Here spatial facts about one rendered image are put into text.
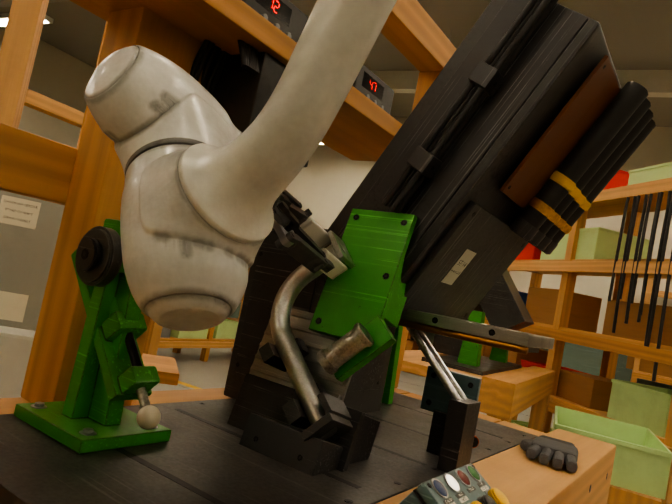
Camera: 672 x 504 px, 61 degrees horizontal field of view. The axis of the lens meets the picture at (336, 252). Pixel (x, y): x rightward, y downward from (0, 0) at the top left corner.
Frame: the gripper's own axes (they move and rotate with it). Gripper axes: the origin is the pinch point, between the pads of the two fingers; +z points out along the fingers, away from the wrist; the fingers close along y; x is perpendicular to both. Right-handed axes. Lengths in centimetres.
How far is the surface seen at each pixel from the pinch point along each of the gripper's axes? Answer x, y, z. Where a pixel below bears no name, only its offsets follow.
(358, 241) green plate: -4.6, 0.9, 4.5
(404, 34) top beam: -35, 76, 39
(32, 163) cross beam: 27.4, 22.9, -27.3
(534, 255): -50, 155, 348
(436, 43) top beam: -42, 80, 51
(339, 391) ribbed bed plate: 8.4, -18.1, 6.6
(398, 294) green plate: -5.3, -8.0, 9.6
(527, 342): -17.5, -22.2, 16.7
